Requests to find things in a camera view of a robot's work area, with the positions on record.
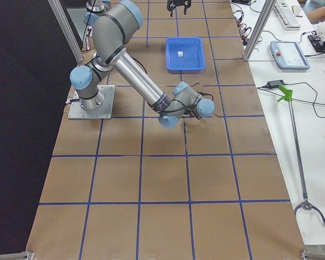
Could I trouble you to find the teach pendant tablet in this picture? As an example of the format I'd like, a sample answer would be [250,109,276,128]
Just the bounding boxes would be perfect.
[270,41,310,70]

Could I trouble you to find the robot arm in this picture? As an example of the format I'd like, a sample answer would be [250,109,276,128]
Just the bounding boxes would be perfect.
[69,1,215,128]
[86,0,192,16]

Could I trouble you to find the aluminium frame post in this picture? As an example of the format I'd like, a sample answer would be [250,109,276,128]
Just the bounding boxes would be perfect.
[243,0,276,62]

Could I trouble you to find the blue plastic tray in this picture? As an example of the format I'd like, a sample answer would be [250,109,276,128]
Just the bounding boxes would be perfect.
[165,37,206,74]

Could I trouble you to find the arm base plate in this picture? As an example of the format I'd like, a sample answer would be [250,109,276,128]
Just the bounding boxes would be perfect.
[68,84,116,120]

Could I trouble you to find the brown paper table cover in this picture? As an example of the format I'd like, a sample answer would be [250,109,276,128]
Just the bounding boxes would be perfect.
[27,1,304,259]

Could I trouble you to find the white keyboard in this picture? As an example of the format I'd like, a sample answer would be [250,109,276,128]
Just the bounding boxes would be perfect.
[274,0,301,30]

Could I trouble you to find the green handled reacher grabber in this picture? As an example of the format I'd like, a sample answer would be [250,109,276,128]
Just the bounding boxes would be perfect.
[276,84,325,230]

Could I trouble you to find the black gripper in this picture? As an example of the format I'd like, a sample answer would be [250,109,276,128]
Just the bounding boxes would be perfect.
[166,0,192,17]

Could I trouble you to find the black power adapter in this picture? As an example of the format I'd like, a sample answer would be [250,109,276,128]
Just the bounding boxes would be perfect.
[265,80,285,89]

